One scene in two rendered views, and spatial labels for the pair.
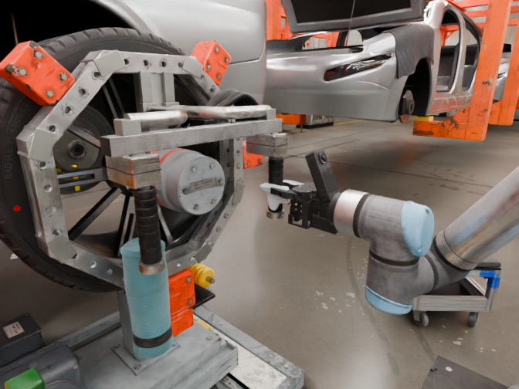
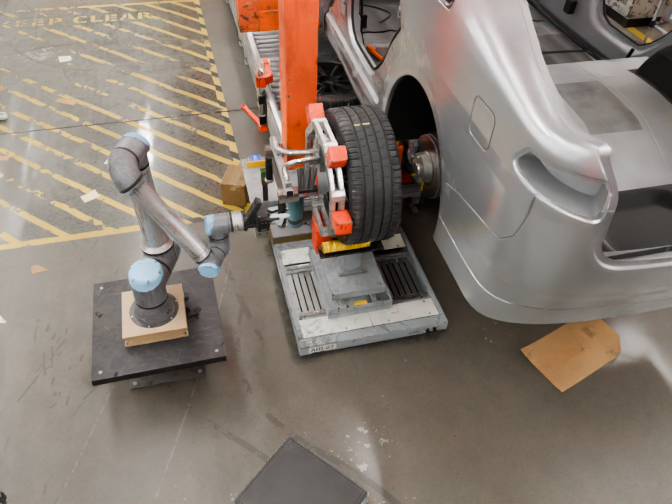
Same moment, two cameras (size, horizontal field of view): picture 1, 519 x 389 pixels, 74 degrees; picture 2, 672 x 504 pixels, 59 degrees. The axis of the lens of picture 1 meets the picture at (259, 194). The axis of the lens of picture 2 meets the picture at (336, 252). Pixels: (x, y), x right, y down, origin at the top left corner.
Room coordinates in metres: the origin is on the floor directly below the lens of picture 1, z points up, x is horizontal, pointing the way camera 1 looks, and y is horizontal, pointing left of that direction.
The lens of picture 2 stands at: (2.06, -1.63, 2.59)
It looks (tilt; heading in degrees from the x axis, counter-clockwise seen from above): 45 degrees down; 121
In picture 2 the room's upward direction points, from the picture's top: 4 degrees clockwise
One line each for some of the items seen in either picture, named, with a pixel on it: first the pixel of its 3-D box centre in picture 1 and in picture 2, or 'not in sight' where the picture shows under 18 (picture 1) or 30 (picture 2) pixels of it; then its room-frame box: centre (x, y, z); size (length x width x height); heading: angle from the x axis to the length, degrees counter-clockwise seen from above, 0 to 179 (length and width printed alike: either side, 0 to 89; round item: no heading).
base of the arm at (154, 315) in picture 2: not in sight; (152, 302); (0.40, -0.55, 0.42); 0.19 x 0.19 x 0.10
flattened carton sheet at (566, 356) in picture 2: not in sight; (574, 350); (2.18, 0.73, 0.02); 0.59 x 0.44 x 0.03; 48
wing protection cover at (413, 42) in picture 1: (407, 50); not in sight; (3.45, -1.37, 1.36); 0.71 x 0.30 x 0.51; 138
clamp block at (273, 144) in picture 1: (266, 142); (288, 194); (0.81, -0.02, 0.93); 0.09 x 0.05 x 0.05; 48
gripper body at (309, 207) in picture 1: (317, 206); (256, 220); (0.71, -0.13, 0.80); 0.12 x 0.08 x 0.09; 48
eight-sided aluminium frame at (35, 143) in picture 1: (157, 173); (323, 179); (0.82, 0.25, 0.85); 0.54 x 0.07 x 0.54; 138
